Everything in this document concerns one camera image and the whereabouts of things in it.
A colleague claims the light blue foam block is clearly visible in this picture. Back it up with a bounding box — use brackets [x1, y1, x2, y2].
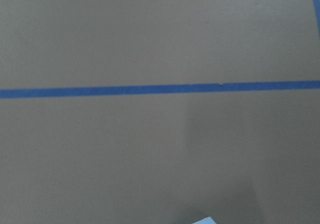
[193, 216, 217, 224]

